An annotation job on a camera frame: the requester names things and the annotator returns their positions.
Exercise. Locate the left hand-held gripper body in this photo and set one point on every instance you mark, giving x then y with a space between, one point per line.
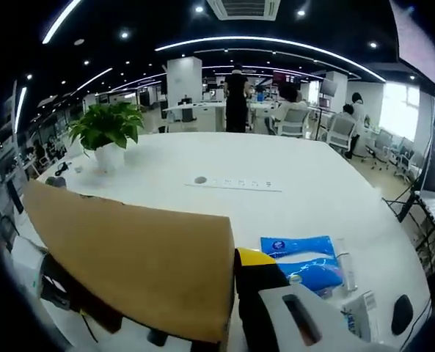
28 264

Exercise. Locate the black monitor on pole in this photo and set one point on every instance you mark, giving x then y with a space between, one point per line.
328 87

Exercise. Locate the small white carton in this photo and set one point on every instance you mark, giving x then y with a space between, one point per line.
360 315

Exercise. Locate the blue tissue packet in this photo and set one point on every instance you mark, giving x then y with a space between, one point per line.
305 264

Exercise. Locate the potted green plant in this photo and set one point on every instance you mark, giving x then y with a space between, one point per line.
107 124

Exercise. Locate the large display screen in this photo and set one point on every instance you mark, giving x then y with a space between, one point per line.
426 40

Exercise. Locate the small white cap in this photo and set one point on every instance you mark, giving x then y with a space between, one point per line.
78 169

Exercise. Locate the ceiling air conditioner vent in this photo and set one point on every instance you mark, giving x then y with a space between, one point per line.
243 9

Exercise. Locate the small black headset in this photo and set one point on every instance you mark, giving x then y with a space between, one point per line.
62 168

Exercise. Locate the black computer mouse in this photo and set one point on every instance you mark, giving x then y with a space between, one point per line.
402 315

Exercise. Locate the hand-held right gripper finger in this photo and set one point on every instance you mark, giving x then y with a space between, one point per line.
276 315

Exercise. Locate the white office chair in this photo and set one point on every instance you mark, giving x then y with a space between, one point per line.
404 157
294 122
342 132
378 146

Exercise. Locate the brown cardboard shoe box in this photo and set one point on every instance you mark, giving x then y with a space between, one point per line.
136 256

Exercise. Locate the black laptop stand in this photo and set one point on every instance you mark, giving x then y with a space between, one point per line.
404 212

